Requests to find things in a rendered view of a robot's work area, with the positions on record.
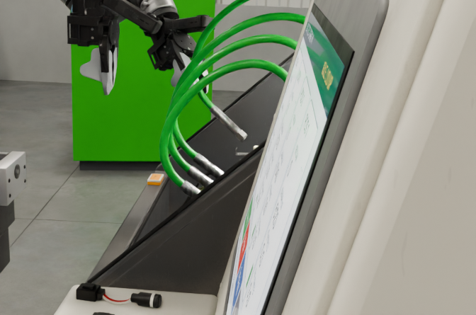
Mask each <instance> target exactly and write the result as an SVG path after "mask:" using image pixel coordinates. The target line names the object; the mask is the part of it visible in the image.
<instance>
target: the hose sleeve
mask: <svg viewBox="0 0 476 315"><path fill-rule="evenodd" d="M210 112H211V113H212V114H213V115H214V116H215V117H216V118H217V119H218V120H219V121H220V122H221V123H222V124H223V125H224V126H225V127H227V128H228V130H230V131H231V133H233V134H234V135H235V136H236V135H237V133H238V132H240V131H241V129H240V128H239V127H238V126H237V125H236V124H235V123H233V122H232V121H231V120H230V119H229V118H228V117H227V116H226V115H225V114H224V113H223V112H222V111H221V110H220V109H219V108H218V107H217V106H216V105H214V106H213V107H212V108H211V109H210Z"/></svg>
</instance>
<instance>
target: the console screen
mask: <svg viewBox="0 0 476 315"><path fill-rule="evenodd" d="M389 2H390V1H389V0H314V2H313V5H312V9H311V11H310V15H309V18H308V20H307V25H306V27H305V31H304V33H303V36H302V40H301V43H300V46H299V49H298V51H297V55H296V58H295V62H294V65H293V68H292V71H291V74H290V78H289V80H288V84H287V86H286V89H285V93H284V96H283V100H282V102H281V105H280V109H279V111H278V115H277V118H276V121H275V125H274V127H273V131H272V133H271V137H270V139H269V143H268V146H267V149H266V153H265V155H264V158H263V162H262V165H261V168H260V171H259V175H258V178H257V180H256V184H255V186H254V190H253V193H252V196H251V199H250V202H249V206H248V209H247V211H246V215H245V218H244V221H243V224H242V228H241V231H240V233H239V237H238V239H237V244H236V246H235V249H234V254H233V258H232V266H231V270H230V275H229V282H228V287H227V295H226V299H225V307H224V311H223V315H281V314H282V312H283V308H284V306H285V303H286V300H287V298H288V294H289V292H290V288H291V286H292V283H293V280H294V278H295V274H296V272H297V269H298V266H299V264H300V260H301V258H302V254H303V252H304V250H305V246H306V243H307V240H308V238H309V235H310V232H311V229H312V226H313V224H314V221H315V217H316V215H317V212H318V209H319V206H320V203H321V201H322V198H323V195H324V191H325V189H326V186H327V183H328V181H329V177H330V175H331V172H332V169H333V167H334V163H335V161H336V158H337V155H338V153H339V149H340V146H341V143H342V141H343V138H344V135H345V132H346V129H347V127H348V124H349V120H350V118H351V115H352V112H353V109H354V106H355V104H356V101H357V98H358V95H359V92H360V90H361V87H362V84H363V80H364V78H365V76H366V72H367V70H368V66H369V64H370V61H371V58H372V56H373V52H374V49H375V46H376V44H377V41H378V38H379V36H380V32H381V30H382V27H383V23H384V22H385V17H386V15H387V10H388V7H389Z"/></svg>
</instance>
